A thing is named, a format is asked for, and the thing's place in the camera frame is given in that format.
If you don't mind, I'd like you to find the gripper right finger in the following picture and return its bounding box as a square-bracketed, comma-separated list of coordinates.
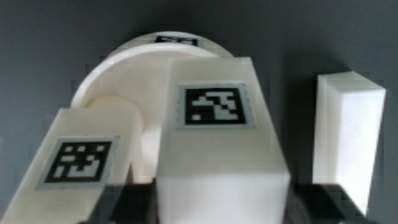
[289, 184, 376, 224]

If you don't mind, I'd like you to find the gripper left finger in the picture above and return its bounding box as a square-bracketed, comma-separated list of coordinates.
[81, 184, 158, 224]

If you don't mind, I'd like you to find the white stool leg with tag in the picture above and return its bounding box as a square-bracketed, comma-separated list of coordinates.
[0, 107, 142, 224]

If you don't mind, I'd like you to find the white round stool seat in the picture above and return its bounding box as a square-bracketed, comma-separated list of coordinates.
[70, 31, 232, 183]

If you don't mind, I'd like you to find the white right fence wall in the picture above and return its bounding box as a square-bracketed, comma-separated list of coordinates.
[312, 71, 385, 214]

